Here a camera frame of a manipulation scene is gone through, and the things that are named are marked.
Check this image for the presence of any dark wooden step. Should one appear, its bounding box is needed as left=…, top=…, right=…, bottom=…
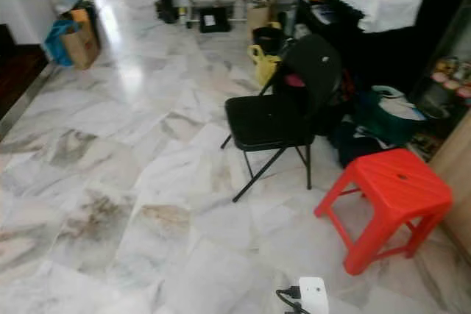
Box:
left=0, top=26, right=54, bottom=121

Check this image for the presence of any blue bag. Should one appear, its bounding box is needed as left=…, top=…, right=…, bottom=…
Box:
left=44, top=19, right=78, bottom=65

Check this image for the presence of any brown paper bag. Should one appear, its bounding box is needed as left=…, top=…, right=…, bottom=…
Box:
left=60, top=9, right=101, bottom=70

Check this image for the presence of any black box with white label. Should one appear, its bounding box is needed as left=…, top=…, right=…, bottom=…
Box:
left=198, top=7, right=232, bottom=34

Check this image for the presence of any black folding chair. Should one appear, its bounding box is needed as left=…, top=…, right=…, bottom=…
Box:
left=219, top=33, right=344, bottom=203

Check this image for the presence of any yellow bag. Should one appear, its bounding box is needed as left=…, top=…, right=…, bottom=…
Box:
left=248, top=43, right=282, bottom=87

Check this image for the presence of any small brown carton bag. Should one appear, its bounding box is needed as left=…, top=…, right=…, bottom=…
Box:
left=247, top=1, right=272, bottom=32

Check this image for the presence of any black bag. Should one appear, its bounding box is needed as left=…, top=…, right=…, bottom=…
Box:
left=252, top=26, right=285, bottom=56

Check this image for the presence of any pink item on chair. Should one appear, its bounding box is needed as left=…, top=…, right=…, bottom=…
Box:
left=284, top=73, right=305, bottom=88

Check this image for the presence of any green and white bag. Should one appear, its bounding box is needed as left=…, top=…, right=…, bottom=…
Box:
left=353, top=85, right=428, bottom=147

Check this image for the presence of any red plastic stool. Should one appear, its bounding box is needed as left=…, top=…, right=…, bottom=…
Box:
left=314, top=148, right=453, bottom=276

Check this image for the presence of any light wooden furniture edge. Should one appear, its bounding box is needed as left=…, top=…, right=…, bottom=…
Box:
left=428, top=110, right=471, bottom=221

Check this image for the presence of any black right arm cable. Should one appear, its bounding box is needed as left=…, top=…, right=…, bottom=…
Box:
left=276, top=286, right=302, bottom=314

